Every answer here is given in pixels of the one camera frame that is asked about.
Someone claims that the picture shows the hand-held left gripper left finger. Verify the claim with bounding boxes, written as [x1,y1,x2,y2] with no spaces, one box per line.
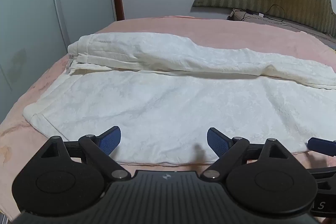
[41,126,132,183]

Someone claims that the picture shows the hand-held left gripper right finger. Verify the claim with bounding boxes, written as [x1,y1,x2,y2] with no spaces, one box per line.
[201,127,290,183]

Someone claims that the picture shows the patterned pillow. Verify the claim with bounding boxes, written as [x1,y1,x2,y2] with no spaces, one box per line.
[227,8,336,42]

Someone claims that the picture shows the pink bed blanket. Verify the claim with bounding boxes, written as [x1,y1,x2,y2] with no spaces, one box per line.
[0,15,336,222]

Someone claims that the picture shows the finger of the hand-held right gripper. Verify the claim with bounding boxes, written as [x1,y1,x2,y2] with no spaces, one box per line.
[307,137,336,158]

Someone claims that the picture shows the wardrobe door with flower stickers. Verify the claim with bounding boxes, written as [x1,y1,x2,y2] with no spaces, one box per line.
[0,0,117,125]

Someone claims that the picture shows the black cable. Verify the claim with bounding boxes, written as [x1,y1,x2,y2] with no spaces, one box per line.
[245,4,286,22]

